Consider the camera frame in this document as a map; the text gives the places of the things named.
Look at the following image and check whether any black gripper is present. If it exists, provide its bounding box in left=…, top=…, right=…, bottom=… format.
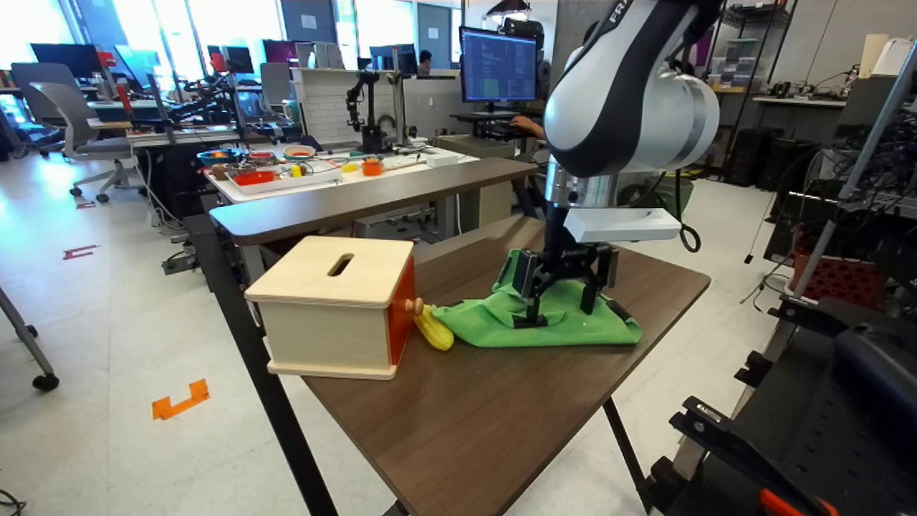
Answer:
left=513, top=199, right=618, bottom=333

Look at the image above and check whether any green microfiber towel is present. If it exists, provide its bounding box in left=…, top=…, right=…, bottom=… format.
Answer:
left=433, top=245, right=645, bottom=353

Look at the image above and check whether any yellow plastic toy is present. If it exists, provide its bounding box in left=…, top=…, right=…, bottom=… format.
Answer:
left=410, top=301, right=458, bottom=356

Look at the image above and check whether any black metal table leg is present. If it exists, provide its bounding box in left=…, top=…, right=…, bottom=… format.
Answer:
left=268, top=370, right=343, bottom=516
left=598, top=399, right=664, bottom=513

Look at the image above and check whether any dark brown long table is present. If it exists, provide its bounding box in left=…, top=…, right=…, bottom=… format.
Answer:
left=184, top=155, right=542, bottom=290

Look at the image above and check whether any computer monitor blue screen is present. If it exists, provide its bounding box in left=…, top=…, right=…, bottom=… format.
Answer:
left=455, top=22, right=545, bottom=111

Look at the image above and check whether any wooden slotted box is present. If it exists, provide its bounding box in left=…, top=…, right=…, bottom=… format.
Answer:
left=240, top=232, right=423, bottom=383

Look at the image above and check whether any white tray board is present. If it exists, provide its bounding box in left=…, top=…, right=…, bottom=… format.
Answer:
left=200, top=139, right=480, bottom=205

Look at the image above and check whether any red plastic crate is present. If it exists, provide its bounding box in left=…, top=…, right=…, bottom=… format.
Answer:
left=793, top=248, right=893, bottom=308

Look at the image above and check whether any grey metal pole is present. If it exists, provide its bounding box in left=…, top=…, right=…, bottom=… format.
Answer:
left=787, top=39, right=917, bottom=301

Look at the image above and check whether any orange black bar clamp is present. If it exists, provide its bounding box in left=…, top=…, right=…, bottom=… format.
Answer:
left=756, top=485, right=844, bottom=516

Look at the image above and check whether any red toy item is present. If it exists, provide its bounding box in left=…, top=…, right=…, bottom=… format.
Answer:
left=231, top=167, right=281, bottom=189

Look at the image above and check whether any grey office chair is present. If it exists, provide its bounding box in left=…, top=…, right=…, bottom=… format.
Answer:
left=9, top=60, right=149, bottom=210

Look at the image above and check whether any grey leg with caster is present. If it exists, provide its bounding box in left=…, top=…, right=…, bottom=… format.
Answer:
left=0, top=283, right=63, bottom=394

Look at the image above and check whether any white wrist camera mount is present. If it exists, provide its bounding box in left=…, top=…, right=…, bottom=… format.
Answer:
left=562, top=204, right=684, bottom=248

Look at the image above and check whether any black looped cable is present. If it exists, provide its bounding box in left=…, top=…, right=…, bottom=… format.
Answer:
left=677, top=220, right=707, bottom=258

